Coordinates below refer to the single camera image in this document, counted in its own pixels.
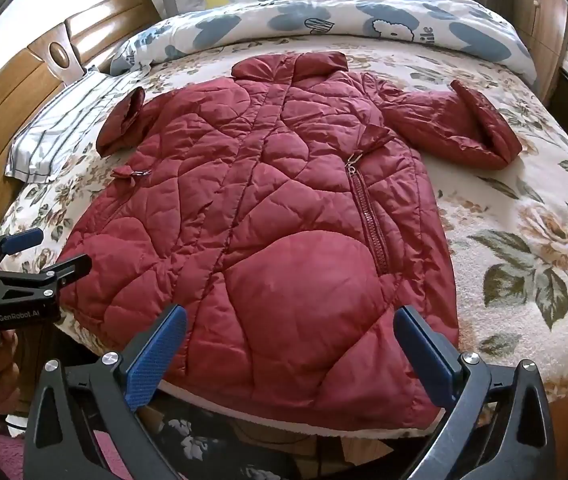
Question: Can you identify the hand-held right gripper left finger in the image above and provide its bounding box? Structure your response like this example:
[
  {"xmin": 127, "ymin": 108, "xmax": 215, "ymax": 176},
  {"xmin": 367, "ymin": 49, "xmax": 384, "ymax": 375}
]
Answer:
[{"xmin": 22, "ymin": 304, "xmax": 189, "ymax": 480}]

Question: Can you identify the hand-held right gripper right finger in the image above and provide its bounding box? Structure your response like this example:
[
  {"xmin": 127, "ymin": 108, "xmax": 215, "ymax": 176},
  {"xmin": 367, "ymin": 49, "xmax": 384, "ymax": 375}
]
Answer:
[{"xmin": 394, "ymin": 305, "xmax": 557, "ymax": 480}]

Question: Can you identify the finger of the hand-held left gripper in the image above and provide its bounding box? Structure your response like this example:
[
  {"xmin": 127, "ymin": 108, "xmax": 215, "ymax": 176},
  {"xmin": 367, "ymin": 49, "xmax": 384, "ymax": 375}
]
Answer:
[
  {"xmin": 0, "ymin": 227, "xmax": 45, "ymax": 267},
  {"xmin": 0, "ymin": 254, "xmax": 93, "ymax": 312}
]

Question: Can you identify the red quilted jacket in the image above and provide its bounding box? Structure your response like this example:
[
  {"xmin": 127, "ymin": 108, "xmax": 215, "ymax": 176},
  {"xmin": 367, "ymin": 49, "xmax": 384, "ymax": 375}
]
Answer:
[{"xmin": 56, "ymin": 51, "xmax": 523, "ymax": 433}]

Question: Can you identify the dark floral cloth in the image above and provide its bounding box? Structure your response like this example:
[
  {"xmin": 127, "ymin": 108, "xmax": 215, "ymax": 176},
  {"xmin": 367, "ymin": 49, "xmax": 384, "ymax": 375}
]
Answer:
[{"xmin": 154, "ymin": 407, "xmax": 285, "ymax": 480}]

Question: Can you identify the striped pillow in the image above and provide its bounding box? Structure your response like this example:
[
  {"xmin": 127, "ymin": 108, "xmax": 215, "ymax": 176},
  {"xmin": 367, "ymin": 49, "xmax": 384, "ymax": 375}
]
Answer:
[{"xmin": 4, "ymin": 70, "xmax": 149, "ymax": 183}]

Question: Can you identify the floral bed blanket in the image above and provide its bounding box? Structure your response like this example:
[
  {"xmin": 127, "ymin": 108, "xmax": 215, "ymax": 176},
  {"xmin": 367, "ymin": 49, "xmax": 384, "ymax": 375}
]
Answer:
[{"xmin": 0, "ymin": 40, "xmax": 568, "ymax": 406}]

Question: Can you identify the wooden headboard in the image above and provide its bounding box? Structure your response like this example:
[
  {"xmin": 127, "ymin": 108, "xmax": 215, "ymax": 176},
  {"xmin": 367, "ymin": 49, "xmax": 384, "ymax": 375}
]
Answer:
[{"xmin": 0, "ymin": 0, "xmax": 165, "ymax": 241}]

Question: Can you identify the blue and white printed quilt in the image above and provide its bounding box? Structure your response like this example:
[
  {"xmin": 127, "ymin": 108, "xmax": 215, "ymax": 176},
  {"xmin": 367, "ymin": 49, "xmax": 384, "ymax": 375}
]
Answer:
[{"xmin": 108, "ymin": 0, "xmax": 539, "ymax": 88}]

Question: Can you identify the wooden wardrobe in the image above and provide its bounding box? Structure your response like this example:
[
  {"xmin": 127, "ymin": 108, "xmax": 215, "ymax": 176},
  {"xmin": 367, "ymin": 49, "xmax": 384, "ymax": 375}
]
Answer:
[{"xmin": 511, "ymin": 0, "xmax": 568, "ymax": 106}]

